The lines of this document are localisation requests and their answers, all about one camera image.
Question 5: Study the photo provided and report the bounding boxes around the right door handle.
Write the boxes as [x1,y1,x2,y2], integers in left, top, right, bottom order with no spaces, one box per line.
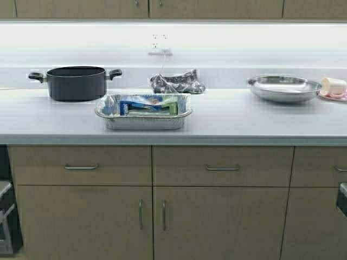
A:
[162,199,166,231]

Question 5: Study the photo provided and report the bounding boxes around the left lower cabinet door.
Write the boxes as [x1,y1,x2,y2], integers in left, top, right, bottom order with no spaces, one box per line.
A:
[17,185,153,259]

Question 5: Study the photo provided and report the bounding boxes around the wooden drawer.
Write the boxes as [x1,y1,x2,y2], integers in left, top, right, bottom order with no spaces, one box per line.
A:
[153,146,293,187]
[8,146,152,186]
[291,147,346,187]

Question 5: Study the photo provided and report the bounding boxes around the upper middle cabinet door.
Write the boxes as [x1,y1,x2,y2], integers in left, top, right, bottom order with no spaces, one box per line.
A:
[150,0,284,19]

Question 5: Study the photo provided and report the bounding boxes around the robot base left part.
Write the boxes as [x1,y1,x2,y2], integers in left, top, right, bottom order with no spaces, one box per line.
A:
[1,181,15,214]

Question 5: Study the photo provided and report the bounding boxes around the upper left cabinet door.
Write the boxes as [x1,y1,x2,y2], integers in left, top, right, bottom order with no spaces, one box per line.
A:
[15,0,149,19]

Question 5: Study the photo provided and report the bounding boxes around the far right cabinet door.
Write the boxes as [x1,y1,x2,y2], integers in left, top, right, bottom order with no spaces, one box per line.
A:
[281,188,346,259]

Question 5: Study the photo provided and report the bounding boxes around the blue green Ziploc box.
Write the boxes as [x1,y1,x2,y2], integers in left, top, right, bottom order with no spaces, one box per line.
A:
[120,99,178,116]

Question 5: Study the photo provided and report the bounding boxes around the door handle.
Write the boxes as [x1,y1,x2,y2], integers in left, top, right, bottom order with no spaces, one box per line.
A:
[162,199,166,231]
[138,199,144,230]

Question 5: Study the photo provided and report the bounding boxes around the black cooking pot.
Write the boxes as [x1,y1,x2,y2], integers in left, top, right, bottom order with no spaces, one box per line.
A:
[28,66,123,102]

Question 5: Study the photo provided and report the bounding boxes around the steel bowl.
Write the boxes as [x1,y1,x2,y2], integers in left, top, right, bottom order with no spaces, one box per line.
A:
[247,75,322,103]

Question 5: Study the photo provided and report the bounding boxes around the upper right cabinet door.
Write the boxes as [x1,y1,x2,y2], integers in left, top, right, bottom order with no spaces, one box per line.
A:
[283,0,346,20]

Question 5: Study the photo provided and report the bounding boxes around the cabinet door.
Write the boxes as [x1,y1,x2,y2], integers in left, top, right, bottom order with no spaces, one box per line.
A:
[283,0,346,20]
[17,185,153,259]
[150,0,284,19]
[15,0,149,19]
[154,187,288,259]
[281,188,346,259]

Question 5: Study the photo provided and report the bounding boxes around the cream cylindrical cup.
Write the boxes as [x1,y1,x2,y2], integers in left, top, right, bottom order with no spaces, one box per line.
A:
[320,77,346,95]

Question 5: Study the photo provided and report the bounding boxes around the left door handle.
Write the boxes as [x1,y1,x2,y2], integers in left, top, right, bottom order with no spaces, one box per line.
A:
[138,199,144,230]

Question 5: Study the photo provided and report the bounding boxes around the right wooden drawer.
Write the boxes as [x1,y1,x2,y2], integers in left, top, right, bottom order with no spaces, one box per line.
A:
[291,147,346,187]

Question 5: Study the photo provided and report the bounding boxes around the right lower cabinet door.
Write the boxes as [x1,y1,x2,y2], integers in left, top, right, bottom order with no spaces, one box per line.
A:
[154,187,288,259]

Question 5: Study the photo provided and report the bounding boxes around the white wall outlet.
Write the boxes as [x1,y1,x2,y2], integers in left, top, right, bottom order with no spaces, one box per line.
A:
[147,33,173,56]

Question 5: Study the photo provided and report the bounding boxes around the left wooden drawer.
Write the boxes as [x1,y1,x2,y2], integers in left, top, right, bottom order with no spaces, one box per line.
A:
[8,146,152,186]

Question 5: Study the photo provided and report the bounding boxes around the aluminium foil tray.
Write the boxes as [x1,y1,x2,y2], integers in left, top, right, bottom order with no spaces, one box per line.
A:
[94,94,192,130]

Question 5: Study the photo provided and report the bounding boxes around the left drawer handle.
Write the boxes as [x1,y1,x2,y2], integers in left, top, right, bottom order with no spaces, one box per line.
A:
[65,164,99,171]

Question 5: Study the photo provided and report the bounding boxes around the middle wooden drawer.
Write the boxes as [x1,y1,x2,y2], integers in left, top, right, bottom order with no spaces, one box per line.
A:
[153,146,293,187]

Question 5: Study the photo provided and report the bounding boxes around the grey patterned cloth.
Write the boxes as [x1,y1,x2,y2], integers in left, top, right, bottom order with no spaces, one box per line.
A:
[149,69,206,94]

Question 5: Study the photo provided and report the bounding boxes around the middle drawer handle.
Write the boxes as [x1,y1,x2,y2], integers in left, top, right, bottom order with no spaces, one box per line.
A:
[205,165,240,171]

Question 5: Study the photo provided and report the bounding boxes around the black appliance at left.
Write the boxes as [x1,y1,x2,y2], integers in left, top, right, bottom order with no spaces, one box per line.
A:
[1,145,23,257]

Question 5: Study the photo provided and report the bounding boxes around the robot base right part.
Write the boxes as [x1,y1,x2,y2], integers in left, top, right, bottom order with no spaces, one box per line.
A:
[336,182,347,216]

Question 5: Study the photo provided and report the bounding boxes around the pink plate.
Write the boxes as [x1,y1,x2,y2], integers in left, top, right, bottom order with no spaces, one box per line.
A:
[318,92,346,103]

